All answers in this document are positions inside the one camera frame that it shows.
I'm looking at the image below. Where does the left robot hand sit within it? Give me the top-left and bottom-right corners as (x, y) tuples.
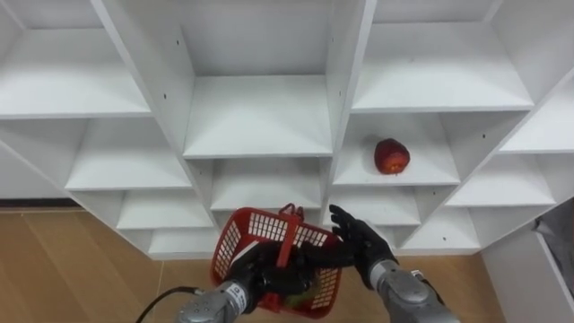
(228, 240), (358, 314)

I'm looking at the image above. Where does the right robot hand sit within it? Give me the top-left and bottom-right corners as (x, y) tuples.
(328, 204), (399, 291)

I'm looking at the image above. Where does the red plastic basket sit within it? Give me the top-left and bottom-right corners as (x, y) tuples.
(209, 203), (344, 320)

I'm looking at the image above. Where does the green soft toy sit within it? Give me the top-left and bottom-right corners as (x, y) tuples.
(283, 286), (322, 310)

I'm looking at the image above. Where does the red apple soft toy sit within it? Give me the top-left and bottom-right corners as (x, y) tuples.
(373, 137), (412, 176)

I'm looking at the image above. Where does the white shelf unit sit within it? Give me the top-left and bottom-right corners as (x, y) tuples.
(0, 0), (574, 261)

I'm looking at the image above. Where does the white cabinet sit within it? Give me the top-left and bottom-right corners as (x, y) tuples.
(480, 196), (574, 323)

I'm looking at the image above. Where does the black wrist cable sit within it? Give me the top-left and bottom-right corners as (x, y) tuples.
(135, 285), (205, 323)

